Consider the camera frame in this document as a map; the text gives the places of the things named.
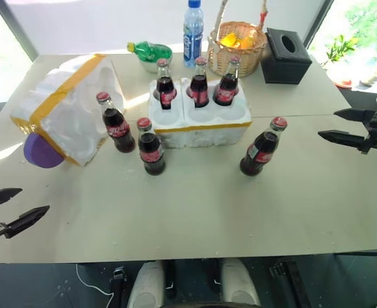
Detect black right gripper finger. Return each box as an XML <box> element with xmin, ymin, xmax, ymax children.
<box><xmin>317</xmin><ymin>129</ymin><xmax>369</xmax><ymax>155</ymax></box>
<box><xmin>333</xmin><ymin>108</ymin><xmax>376</xmax><ymax>124</ymax></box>

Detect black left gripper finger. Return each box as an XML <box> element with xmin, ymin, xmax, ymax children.
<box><xmin>4</xmin><ymin>205</ymin><xmax>51</xmax><ymax>239</ymax></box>
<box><xmin>0</xmin><ymin>187</ymin><xmax>24</xmax><ymax>207</ymax></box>

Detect glass cola bottle red cap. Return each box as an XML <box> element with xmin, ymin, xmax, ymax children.
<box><xmin>95</xmin><ymin>91</ymin><xmax>137</xmax><ymax>154</ymax></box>
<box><xmin>136</xmin><ymin>117</ymin><xmax>167</xmax><ymax>176</ymax></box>
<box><xmin>188</xmin><ymin>56</ymin><xmax>211</xmax><ymax>109</ymax></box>
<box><xmin>212</xmin><ymin>55</ymin><xmax>241</xmax><ymax>107</ymax></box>
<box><xmin>155</xmin><ymin>58</ymin><xmax>178</xmax><ymax>111</ymax></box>
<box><xmin>239</xmin><ymin>116</ymin><xmax>289</xmax><ymax>177</ymax></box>

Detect black tissue box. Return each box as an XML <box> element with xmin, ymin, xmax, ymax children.
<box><xmin>259</xmin><ymin>27</ymin><xmax>313</xmax><ymax>85</ymax></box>

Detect white styrofoam block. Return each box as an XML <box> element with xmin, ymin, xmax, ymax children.
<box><xmin>10</xmin><ymin>53</ymin><xmax>127</xmax><ymax>167</ymax></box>

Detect white foam bottle tray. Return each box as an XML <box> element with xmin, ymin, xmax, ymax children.
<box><xmin>147</xmin><ymin>76</ymin><xmax>252</xmax><ymax>150</ymax></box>

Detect purple round bowl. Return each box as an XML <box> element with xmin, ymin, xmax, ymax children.
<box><xmin>22</xmin><ymin>132</ymin><xmax>67</xmax><ymax>169</ymax></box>

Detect green potted plant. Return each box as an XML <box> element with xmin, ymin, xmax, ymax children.
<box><xmin>323</xmin><ymin>34</ymin><xmax>360</xmax><ymax>69</ymax></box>

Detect white rounded robot leg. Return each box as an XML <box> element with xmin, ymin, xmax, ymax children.
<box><xmin>220</xmin><ymin>257</ymin><xmax>262</xmax><ymax>308</ymax></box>
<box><xmin>127</xmin><ymin>259</ymin><xmax>167</xmax><ymax>308</ymax></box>

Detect yellow orange item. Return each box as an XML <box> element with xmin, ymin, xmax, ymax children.
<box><xmin>218</xmin><ymin>31</ymin><xmax>254</xmax><ymax>50</ymax></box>

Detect blue water bottle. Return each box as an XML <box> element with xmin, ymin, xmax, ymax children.
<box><xmin>182</xmin><ymin>0</ymin><xmax>205</xmax><ymax>69</ymax></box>

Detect white bowl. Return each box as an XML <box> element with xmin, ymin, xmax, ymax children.
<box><xmin>137</xmin><ymin>51</ymin><xmax>174</xmax><ymax>74</ymax></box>

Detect green plastic bottle yellow cap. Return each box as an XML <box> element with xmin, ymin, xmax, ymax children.
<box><xmin>126</xmin><ymin>41</ymin><xmax>173</xmax><ymax>63</ymax></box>

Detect thin white floor cable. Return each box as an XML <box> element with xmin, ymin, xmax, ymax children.
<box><xmin>75</xmin><ymin>263</ymin><xmax>112</xmax><ymax>296</ymax></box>

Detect black table stand bracket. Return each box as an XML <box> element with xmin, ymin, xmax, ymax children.
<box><xmin>268</xmin><ymin>260</ymin><xmax>313</xmax><ymax>308</ymax></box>
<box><xmin>109</xmin><ymin>266</ymin><xmax>128</xmax><ymax>308</ymax></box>

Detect woven wicker basket with handle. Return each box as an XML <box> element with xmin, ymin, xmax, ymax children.
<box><xmin>206</xmin><ymin>0</ymin><xmax>269</xmax><ymax>78</ymax></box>

